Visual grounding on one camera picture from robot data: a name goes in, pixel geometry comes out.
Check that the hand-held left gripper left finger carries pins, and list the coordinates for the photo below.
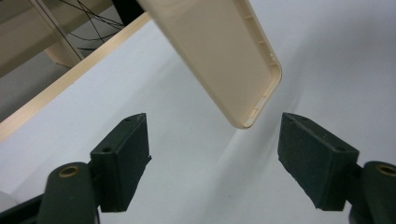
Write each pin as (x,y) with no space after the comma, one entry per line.
(120,165)

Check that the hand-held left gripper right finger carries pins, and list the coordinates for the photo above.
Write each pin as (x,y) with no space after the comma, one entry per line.
(317,161)

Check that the beige phone case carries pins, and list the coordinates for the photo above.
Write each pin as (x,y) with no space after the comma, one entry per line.
(218,53)

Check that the light wooden table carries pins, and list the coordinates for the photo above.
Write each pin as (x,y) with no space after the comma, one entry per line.
(62,82)

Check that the light wooden shelf unit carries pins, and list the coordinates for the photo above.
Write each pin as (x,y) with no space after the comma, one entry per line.
(28,34)

